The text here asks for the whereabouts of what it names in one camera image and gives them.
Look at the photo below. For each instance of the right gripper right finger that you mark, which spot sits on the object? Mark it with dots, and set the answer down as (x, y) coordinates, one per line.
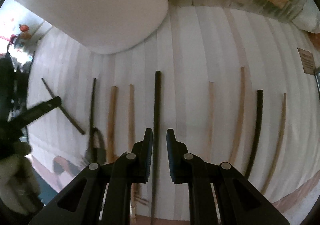
(177, 162)

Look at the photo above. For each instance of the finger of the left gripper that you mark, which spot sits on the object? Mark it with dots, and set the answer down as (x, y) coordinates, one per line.
(37, 111)

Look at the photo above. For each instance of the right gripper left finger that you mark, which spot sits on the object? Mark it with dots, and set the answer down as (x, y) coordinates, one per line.
(140, 165)

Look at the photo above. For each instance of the black chopstick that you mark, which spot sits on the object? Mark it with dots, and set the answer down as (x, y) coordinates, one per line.
(258, 123)
(156, 126)

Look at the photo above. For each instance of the gloved left hand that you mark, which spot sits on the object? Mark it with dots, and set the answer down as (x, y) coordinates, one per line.
(19, 187)

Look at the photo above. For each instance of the steel wok with lid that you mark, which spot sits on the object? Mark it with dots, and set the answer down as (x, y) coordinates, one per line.
(14, 87)

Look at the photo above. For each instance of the striped cat tablecloth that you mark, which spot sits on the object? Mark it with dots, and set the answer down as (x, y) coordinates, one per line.
(192, 47)

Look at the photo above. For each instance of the pink utensil holder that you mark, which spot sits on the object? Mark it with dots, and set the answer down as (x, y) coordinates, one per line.
(102, 26)

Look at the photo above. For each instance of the small brown card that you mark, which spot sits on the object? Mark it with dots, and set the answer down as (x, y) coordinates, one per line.
(308, 62)

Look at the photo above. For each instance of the clear plastic bag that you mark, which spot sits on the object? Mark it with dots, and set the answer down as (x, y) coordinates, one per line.
(308, 18)

